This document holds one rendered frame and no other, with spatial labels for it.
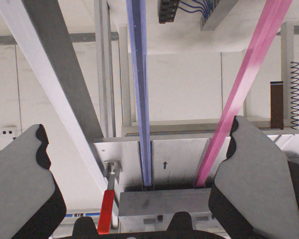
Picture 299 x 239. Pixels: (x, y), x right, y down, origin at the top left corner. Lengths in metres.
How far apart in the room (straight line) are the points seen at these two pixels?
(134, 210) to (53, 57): 0.30
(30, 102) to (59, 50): 2.20
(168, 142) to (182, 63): 1.85
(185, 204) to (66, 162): 1.98
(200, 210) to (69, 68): 0.33
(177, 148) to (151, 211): 0.15
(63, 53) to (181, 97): 1.85
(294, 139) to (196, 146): 0.16
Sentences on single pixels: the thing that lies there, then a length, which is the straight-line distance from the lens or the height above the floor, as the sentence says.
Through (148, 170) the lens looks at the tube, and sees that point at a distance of 0.31.
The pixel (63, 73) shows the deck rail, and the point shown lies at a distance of 0.20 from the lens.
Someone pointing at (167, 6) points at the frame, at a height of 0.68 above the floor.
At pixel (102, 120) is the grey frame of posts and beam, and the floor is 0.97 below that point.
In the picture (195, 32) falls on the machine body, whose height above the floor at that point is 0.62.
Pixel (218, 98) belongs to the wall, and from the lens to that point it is 2.14.
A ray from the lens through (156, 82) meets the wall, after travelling 1.99.
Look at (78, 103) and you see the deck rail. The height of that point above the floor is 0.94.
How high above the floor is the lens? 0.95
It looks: 2 degrees up
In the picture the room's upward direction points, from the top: 178 degrees clockwise
